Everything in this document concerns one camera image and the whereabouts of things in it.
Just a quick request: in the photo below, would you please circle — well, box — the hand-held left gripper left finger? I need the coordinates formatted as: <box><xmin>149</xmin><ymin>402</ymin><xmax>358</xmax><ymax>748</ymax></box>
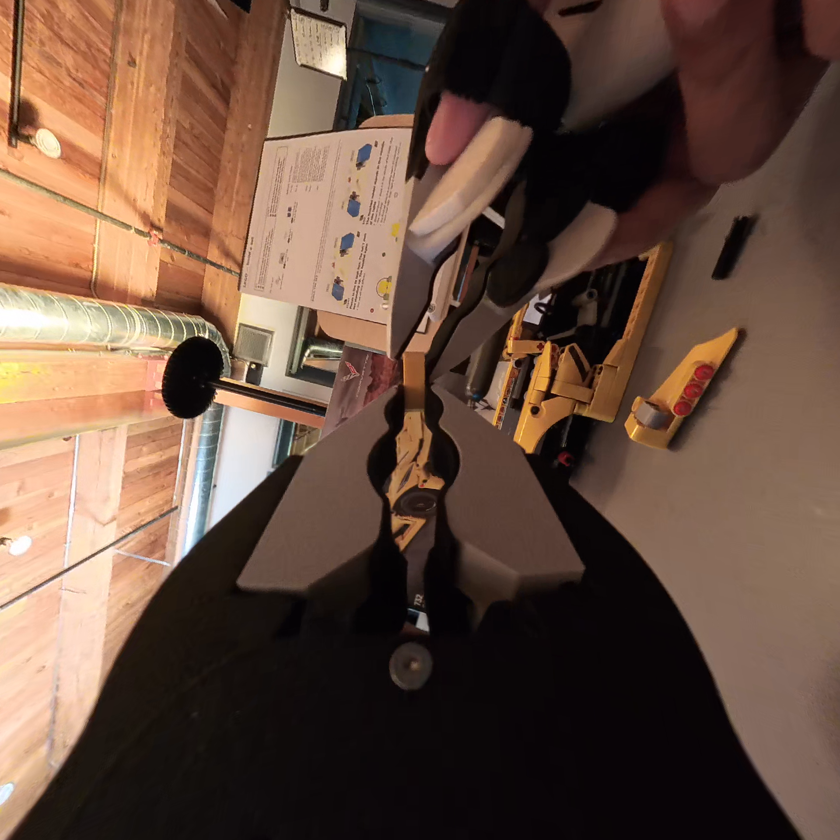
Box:
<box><xmin>236</xmin><ymin>387</ymin><xmax>408</xmax><ymax>634</ymax></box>

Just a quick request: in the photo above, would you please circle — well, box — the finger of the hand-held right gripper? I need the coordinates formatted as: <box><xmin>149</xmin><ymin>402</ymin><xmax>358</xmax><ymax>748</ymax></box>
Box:
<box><xmin>425</xmin><ymin>298</ymin><xmax>522</xmax><ymax>380</ymax></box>
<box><xmin>386</xmin><ymin>172</ymin><xmax>470</xmax><ymax>360</ymax></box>

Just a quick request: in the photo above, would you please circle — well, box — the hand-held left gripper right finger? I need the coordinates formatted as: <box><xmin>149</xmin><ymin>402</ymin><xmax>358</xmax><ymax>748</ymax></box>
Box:
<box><xmin>423</xmin><ymin>382</ymin><xmax>585</xmax><ymax>632</ymax></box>

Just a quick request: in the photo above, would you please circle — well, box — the grey desk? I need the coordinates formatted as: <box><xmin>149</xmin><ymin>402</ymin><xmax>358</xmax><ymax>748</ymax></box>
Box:
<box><xmin>459</xmin><ymin>66</ymin><xmax>840</xmax><ymax>840</ymax></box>

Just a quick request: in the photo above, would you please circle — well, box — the person's right hand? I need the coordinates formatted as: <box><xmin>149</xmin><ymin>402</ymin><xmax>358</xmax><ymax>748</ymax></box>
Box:
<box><xmin>425</xmin><ymin>0</ymin><xmax>840</xmax><ymax>273</ymax></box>

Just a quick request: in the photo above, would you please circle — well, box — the black toy car box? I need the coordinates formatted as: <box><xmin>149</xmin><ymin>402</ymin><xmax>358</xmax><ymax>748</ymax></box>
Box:
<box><xmin>325</xmin><ymin>344</ymin><xmax>454</xmax><ymax>634</ymax></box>

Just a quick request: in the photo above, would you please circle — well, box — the wooden board with printed sheet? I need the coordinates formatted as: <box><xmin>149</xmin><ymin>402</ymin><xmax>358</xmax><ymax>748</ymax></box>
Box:
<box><xmin>238</xmin><ymin>115</ymin><xmax>421</xmax><ymax>358</ymax></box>

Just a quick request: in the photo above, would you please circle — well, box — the yellow brick toy car model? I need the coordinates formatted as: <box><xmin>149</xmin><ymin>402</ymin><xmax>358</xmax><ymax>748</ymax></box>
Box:
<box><xmin>462</xmin><ymin>239</ymin><xmax>676</xmax><ymax>467</ymax></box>

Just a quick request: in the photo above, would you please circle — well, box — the white air vent grille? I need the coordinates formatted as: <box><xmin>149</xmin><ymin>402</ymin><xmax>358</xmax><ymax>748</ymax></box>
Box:
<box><xmin>233</xmin><ymin>323</ymin><xmax>277</xmax><ymax>366</ymax></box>

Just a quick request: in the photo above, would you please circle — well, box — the black ridged disc on rod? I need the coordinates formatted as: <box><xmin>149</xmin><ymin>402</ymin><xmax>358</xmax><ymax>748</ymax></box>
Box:
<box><xmin>161</xmin><ymin>336</ymin><xmax>329</xmax><ymax>421</ymax></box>

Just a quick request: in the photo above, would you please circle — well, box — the black flat bar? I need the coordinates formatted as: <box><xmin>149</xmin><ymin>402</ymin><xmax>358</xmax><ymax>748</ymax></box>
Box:
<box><xmin>712</xmin><ymin>215</ymin><xmax>759</xmax><ymax>280</ymax></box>

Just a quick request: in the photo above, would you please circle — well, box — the white wall notice sheet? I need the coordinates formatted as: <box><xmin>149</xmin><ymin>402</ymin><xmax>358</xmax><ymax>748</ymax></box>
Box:
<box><xmin>289</xmin><ymin>7</ymin><xmax>349</xmax><ymax>81</ymax></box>

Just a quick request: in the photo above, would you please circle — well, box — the silver ventilation duct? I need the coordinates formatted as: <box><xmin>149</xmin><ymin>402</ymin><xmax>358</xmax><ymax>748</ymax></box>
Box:
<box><xmin>0</xmin><ymin>282</ymin><xmax>232</xmax><ymax>549</ymax></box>

